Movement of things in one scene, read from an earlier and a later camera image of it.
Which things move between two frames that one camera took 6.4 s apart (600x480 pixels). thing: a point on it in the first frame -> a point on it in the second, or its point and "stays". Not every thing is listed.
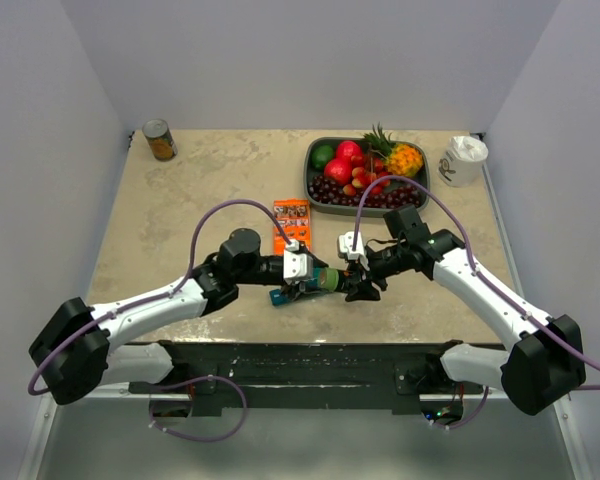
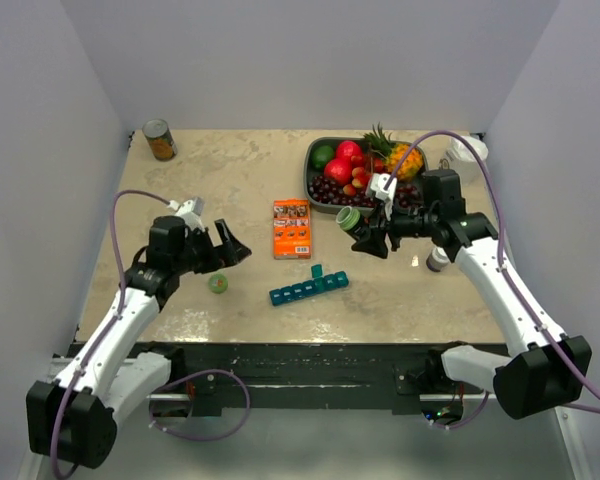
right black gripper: (363, 289) -> (376, 244)
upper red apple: (349, 150) stays
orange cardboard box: (294, 217) stays
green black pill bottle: (330, 279) -> (350, 220)
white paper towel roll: (461, 164) stays
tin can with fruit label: (160, 140) stays
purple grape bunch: (325, 191) stays
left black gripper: (291, 289) -> (228, 254)
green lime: (321, 156) stays
